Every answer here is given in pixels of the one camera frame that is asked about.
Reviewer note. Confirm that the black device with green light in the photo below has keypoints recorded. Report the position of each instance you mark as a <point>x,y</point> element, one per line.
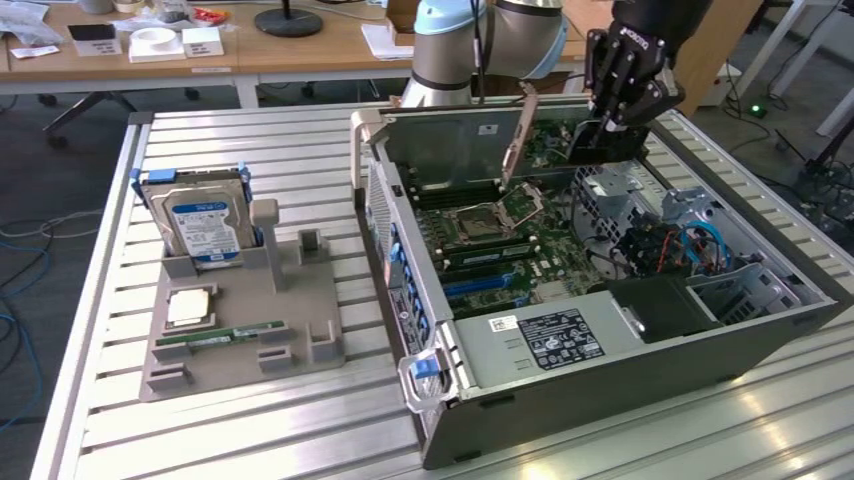
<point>757,110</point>

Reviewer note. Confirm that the graphics card with black shroud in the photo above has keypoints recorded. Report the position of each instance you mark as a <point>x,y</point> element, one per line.
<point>604,150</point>

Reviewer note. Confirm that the white cube box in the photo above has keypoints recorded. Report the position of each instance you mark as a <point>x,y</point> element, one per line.
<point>204,37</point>

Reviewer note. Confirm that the blue expansion slot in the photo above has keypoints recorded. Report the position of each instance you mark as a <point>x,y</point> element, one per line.
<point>481,286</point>

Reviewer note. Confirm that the white desk frame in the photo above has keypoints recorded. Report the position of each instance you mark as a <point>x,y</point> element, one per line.
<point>768,50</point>

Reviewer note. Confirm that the silver socket cover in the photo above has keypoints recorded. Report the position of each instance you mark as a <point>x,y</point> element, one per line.
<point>524,187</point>

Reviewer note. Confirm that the dark lump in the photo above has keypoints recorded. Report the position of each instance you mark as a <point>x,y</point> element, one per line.
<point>174,17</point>

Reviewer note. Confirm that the hard disk with blue caddy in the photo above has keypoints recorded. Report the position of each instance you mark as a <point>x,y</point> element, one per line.
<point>201,235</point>

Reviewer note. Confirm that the blue case latch tab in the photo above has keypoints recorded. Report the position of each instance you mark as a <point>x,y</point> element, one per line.
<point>424,370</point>

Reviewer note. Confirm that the white paper stack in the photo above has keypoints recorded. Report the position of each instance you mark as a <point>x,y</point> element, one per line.
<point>384,45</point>

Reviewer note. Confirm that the grey parts rack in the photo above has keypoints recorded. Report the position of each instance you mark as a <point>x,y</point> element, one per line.
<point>234,365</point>

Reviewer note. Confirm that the grey power supply unit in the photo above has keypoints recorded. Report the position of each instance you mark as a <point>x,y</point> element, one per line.
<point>501,350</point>

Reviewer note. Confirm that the silver drive cage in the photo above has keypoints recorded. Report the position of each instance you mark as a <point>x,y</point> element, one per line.
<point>610,187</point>

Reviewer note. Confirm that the red and white label card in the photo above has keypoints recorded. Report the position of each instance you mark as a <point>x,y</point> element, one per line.
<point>34,51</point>

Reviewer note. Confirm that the green RAM stick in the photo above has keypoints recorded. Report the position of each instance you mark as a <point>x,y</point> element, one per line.
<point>221,336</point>
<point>494,254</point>

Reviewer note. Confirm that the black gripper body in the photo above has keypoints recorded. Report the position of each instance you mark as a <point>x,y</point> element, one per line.
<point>668,25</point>

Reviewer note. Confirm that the black expansion slot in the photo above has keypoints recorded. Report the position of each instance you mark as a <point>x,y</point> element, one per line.
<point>477,276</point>

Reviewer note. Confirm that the crumpled plastic bag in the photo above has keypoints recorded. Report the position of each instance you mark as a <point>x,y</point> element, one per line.
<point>27,25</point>

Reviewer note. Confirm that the cream tape roll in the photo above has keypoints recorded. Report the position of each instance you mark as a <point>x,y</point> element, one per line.
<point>127,6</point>

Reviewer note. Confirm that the silver disk bay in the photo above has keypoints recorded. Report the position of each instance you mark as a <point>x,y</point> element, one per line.
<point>768,290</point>

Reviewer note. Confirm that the black plastic air shroud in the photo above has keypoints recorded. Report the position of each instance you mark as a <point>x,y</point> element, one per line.
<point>661,310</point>

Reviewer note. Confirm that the white flat box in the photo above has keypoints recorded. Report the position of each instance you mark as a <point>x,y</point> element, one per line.
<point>157,56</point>

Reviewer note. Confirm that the black round lamp base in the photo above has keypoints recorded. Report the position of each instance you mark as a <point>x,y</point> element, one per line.
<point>288,24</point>

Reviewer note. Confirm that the silver CPU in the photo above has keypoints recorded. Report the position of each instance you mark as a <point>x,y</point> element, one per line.
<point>189,307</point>

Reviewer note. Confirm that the green motherboard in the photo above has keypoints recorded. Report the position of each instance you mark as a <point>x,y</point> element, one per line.
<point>554,270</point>

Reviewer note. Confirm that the black chair base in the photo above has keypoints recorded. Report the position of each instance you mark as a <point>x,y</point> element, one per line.
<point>74,112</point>

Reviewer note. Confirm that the red packet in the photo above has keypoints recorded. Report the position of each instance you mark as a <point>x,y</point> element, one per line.
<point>209,16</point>

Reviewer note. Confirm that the wooden desk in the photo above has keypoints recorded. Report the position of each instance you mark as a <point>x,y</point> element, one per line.
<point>321,55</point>
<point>134,70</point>

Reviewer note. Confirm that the black equipment stand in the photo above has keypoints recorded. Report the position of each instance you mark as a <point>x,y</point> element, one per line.
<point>828,172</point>

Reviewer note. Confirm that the white wall box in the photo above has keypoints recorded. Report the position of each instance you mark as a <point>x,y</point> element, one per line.
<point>728,87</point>

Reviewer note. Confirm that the grey cup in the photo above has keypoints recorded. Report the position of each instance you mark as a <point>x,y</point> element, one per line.
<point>97,6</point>

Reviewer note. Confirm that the open PC case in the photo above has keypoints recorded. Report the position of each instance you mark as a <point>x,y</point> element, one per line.
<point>601,410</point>

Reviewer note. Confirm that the silver chipset heatsink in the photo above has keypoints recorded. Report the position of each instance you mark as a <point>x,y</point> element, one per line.
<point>554,291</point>

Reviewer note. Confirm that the CPU socket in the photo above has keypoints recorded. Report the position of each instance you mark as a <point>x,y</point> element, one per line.
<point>477,225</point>

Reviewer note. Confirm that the black and white sign block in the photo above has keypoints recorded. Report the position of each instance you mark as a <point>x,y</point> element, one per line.
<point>94,32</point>

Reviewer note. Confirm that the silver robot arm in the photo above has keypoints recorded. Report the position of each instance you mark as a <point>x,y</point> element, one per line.
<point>454,55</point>

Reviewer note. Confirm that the wooden cabinet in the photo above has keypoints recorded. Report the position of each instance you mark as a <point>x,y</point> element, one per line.
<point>721,30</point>

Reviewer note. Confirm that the blue card retainer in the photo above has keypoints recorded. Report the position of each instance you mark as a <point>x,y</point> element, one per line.
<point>398,255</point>

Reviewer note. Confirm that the cardboard box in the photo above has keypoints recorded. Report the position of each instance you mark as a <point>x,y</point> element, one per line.
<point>401,17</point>

